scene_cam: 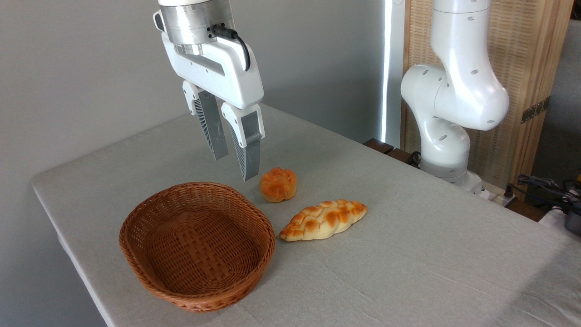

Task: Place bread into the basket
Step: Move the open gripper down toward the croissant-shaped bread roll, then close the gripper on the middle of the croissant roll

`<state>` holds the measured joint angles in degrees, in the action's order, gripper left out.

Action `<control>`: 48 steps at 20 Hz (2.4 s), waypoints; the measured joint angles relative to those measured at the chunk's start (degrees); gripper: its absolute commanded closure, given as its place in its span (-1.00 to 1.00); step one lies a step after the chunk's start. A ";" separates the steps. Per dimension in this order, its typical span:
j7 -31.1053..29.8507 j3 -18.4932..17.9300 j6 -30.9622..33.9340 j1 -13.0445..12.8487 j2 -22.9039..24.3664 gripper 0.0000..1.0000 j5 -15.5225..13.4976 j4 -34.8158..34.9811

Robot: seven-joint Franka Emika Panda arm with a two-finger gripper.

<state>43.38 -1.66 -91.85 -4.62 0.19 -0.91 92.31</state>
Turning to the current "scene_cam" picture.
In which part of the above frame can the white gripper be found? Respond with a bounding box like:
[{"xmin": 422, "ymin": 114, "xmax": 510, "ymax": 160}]
[{"xmin": 161, "ymin": 33, "xmax": 266, "ymax": 182}]

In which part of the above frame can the long braided bread loaf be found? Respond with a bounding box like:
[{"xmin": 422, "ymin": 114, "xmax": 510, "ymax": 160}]
[{"xmin": 278, "ymin": 199, "xmax": 368, "ymax": 242}]

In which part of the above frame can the round orange bread bun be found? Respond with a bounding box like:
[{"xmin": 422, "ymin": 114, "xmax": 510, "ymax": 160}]
[{"xmin": 259, "ymin": 167, "xmax": 298, "ymax": 203}]

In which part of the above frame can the brown woven wicker basket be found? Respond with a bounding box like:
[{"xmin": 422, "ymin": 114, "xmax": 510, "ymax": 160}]
[{"xmin": 119, "ymin": 182, "xmax": 276, "ymax": 313}]

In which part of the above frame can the dark brown wooden block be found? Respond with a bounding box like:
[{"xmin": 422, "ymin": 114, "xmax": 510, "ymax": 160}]
[
  {"xmin": 386, "ymin": 148, "xmax": 421, "ymax": 168},
  {"xmin": 363, "ymin": 138, "xmax": 394, "ymax": 155}
]

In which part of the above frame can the grey tablecloth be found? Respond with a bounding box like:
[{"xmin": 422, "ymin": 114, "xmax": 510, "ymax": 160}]
[{"xmin": 31, "ymin": 104, "xmax": 581, "ymax": 327}]

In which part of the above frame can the metal screen hinge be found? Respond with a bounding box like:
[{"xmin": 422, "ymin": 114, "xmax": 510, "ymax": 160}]
[{"xmin": 521, "ymin": 96, "xmax": 551, "ymax": 124}]

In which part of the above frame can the dark grey device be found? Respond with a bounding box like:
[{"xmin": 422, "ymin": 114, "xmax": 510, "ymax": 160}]
[{"xmin": 564, "ymin": 202, "xmax": 581, "ymax": 236}]

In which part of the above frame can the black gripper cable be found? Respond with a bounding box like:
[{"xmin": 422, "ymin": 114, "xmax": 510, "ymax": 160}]
[{"xmin": 209, "ymin": 23, "xmax": 251, "ymax": 72}]

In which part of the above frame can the white window frame strip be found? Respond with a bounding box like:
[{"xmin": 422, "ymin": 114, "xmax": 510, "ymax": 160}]
[{"xmin": 380, "ymin": 0, "xmax": 406, "ymax": 149}]

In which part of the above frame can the black cable bundle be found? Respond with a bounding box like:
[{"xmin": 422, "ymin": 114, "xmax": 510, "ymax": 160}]
[{"xmin": 517, "ymin": 173, "xmax": 581, "ymax": 206}]

